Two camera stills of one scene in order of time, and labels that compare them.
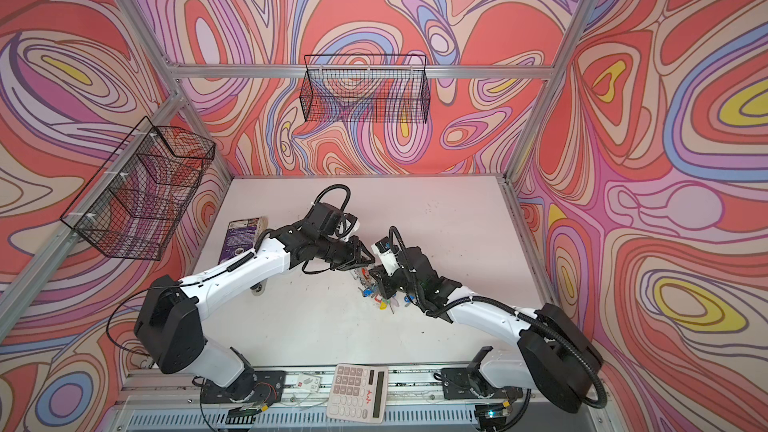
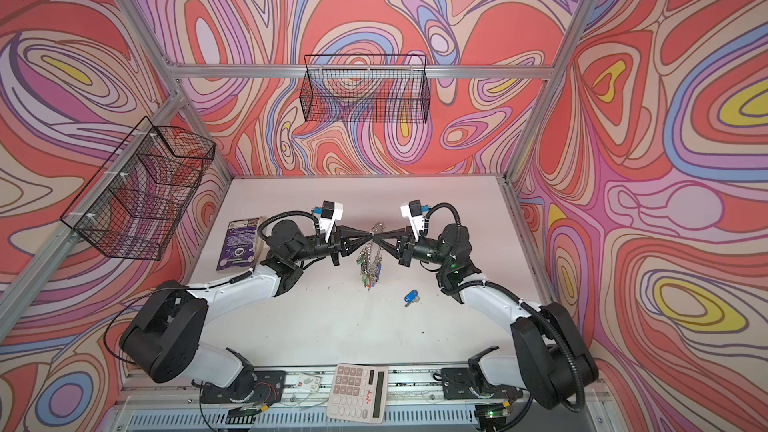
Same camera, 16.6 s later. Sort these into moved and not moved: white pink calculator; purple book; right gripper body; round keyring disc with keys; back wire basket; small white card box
Moved: round keyring disc with keys; right gripper body
Not moved: back wire basket; white pink calculator; small white card box; purple book
